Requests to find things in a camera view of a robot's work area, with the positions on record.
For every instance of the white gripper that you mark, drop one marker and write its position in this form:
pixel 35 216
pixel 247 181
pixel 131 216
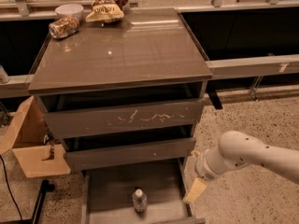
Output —
pixel 203 168

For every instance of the clear plastic water bottle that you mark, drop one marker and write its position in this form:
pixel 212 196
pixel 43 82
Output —
pixel 140 201

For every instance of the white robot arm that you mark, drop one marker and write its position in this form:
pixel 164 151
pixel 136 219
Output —
pixel 235 151

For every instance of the grey middle drawer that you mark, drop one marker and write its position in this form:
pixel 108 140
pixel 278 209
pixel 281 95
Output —
pixel 114 156

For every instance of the grey drawer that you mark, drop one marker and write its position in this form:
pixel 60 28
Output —
pixel 114 156
pixel 107 194
pixel 122 118

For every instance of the grey bottom drawer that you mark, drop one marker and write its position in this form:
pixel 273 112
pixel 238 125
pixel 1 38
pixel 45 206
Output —
pixel 107 194

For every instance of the grey drawer cabinet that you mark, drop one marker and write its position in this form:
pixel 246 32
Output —
pixel 148 57

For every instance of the grey top drawer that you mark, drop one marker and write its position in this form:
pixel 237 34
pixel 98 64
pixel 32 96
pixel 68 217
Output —
pixel 122 118

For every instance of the grey metal railing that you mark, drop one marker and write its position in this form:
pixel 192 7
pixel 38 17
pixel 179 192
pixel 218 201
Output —
pixel 220 69

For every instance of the black stand leg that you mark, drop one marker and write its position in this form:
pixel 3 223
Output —
pixel 46 187

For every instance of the open cardboard box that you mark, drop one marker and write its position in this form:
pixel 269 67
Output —
pixel 25 138

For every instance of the crumpled chip bag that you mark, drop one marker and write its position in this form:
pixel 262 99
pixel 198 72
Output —
pixel 106 11

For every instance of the white bowl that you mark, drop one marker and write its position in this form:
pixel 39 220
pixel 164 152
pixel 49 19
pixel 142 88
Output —
pixel 70 10

